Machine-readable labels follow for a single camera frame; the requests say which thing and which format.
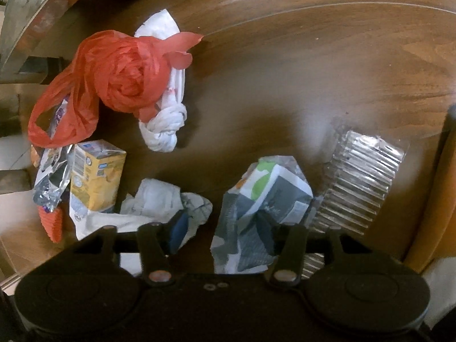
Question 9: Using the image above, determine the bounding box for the grey green paper bag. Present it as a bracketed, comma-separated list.
[210, 155, 315, 275]

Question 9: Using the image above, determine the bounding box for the clear ridged plastic tray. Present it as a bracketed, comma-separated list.
[303, 128, 410, 278]

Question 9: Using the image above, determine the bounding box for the stainless steel frame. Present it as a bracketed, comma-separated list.
[0, 0, 77, 82]

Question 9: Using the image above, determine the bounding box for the yellow carton box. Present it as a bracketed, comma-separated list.
[69, 140, 127, 229]

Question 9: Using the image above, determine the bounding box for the silver purple snack bag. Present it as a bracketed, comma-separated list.
[33, 94, 77, 215]

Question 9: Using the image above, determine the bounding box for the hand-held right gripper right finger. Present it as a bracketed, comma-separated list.
[262, 217, 359, 290]

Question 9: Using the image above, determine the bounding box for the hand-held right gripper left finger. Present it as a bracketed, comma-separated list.
[73, 210, 190, 287]

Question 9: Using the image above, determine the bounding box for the orange snack packet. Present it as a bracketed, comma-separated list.
[37, 205, 65, 245]

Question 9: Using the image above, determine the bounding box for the red plastic bag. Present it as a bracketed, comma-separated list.
[28, 30, 205, 149]

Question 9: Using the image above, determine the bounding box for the white knotted plastic bag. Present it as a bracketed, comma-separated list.
[135, 10, 188, 152]

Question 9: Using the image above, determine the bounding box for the white paper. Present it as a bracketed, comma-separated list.
[76, 179, 213, 275]

